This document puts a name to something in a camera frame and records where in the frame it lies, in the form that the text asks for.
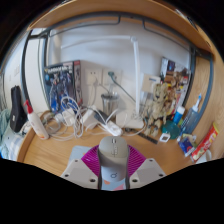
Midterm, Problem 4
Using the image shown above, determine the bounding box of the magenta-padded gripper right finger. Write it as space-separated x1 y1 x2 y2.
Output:
126 145 167 190

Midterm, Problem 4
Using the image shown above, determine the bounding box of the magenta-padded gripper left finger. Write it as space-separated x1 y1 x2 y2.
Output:
60 145 101 190

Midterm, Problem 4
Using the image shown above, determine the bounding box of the grey computer mouse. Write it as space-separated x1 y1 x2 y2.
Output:
97 135 130 184

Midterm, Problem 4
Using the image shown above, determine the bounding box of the black ruler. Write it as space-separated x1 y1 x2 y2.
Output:
124 127 159 145

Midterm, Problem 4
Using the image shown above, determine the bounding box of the blue packet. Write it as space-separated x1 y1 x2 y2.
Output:
177 133 198 157

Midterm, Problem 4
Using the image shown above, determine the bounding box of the teal round dish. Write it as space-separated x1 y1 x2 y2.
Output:
161 119 182 140

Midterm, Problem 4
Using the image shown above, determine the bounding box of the white power strip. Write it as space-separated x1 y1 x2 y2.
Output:
99 120 124 137

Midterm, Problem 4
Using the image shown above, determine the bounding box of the large white power adapter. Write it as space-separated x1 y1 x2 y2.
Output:
81 106 98 129

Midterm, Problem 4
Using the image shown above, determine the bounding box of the white charger block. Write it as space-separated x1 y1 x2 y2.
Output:
61 108 76 126

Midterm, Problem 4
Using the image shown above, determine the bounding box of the black power adapter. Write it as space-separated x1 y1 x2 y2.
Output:
93 109 109 125

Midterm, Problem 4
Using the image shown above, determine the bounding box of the white red-capped pump lotion bottle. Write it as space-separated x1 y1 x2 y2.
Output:
23 99 50 141

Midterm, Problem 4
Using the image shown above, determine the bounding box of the red chip can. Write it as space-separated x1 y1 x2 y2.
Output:
190 122 220 163

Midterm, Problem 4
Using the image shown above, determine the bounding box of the tan robot figurine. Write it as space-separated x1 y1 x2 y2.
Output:
143 81 178 138

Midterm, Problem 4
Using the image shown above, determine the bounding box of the blue spray bottle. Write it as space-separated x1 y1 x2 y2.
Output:
181 93 203 136

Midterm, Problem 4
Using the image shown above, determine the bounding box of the metal cup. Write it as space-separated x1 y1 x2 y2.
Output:
100 92 119 116

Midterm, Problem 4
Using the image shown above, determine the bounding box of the blue plaid pillow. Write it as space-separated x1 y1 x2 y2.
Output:
1 128 26 161

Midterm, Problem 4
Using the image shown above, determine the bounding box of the blue robot model kit box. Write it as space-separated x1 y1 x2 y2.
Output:
43 59 83 113

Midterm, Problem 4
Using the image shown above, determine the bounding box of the black bag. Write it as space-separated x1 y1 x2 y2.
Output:
9 85 28 133

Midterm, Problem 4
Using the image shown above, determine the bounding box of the white carton box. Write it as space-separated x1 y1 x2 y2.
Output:
141 73 162 101

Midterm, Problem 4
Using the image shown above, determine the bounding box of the teal blanket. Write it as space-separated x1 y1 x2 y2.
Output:
0 109 11 158

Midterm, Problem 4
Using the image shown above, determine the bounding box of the white desk lamp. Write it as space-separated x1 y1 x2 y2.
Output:
59 34 147 130

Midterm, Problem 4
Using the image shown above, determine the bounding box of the colourful poster box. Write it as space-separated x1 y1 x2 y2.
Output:
159 57 192 111

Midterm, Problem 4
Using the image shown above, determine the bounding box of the small white square frame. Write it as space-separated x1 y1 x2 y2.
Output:
158 132 172 143

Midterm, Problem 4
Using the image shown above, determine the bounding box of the white cable bundle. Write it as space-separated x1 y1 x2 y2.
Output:
39 96 148 141

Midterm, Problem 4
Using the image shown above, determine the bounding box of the white wall outlet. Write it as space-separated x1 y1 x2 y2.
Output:
101 68 123 84
84 68 101 86

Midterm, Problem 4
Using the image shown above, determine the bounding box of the green plug with grey cable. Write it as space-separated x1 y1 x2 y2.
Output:
108 71 136 101

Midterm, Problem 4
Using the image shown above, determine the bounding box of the grey metal desk frame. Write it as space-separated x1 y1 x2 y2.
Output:
20 11 214 124

